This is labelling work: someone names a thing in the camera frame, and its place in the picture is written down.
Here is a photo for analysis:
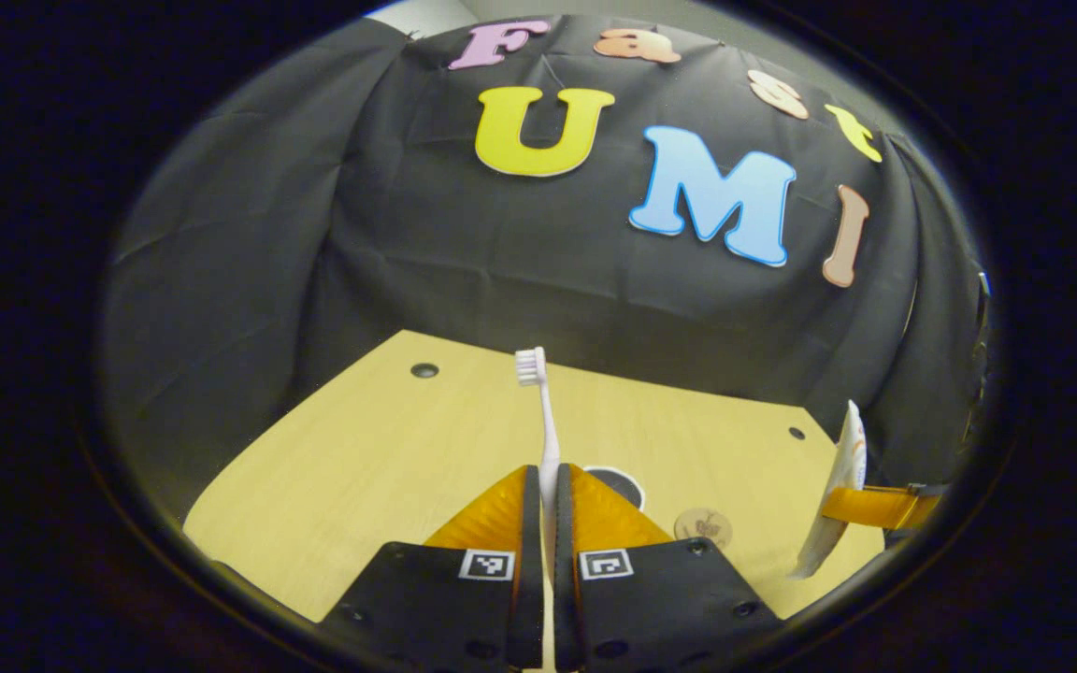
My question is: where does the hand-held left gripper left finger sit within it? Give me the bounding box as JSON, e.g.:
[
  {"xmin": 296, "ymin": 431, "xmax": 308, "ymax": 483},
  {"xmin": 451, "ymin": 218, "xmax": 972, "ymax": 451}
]
[{"xmin": 314, "ymin": 465, "xmax": 546, "ymax": 672}]

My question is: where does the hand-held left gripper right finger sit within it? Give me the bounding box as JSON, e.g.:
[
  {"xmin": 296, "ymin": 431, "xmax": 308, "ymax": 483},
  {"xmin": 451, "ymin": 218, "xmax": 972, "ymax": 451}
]
[{"xmin": 553, "ymin": 463, "xmax": 784, "ymax": 673}]

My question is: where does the white toothpaste tube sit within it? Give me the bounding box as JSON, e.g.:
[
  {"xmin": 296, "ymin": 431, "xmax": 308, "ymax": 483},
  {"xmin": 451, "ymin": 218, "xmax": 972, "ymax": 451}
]
[{"xmin": 789, "ymin": 400, "xmax": 869, "ymax": 580}]

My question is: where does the white cup with wooden handle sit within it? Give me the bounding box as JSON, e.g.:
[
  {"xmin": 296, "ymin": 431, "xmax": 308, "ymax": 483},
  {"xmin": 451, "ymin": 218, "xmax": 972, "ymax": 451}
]
[{"xmin": 583, "ymin": 465, "xmax": 646, "ymax": 511}]

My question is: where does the round wooden coaster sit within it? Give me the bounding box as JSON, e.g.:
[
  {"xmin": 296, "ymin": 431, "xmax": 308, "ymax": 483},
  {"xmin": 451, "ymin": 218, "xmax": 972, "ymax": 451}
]
[{"xmin": 674, "ymin": 508, "xmax": 734, "ymax": 551}]

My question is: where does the white toothbrush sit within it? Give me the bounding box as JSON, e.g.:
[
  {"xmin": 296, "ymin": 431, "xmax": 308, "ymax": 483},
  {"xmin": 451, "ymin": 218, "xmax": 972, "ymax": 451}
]
[{"xmin": 514, "ymin": 347, "xmax": 564, "ymax": 672}]

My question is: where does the black backdrop cloth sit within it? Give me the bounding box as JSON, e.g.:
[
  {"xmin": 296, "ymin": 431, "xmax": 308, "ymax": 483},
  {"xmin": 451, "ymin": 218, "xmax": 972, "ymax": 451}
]
[{"xmin": 99, "ymin": 14, "xmax": 993, "ymax": 524}]

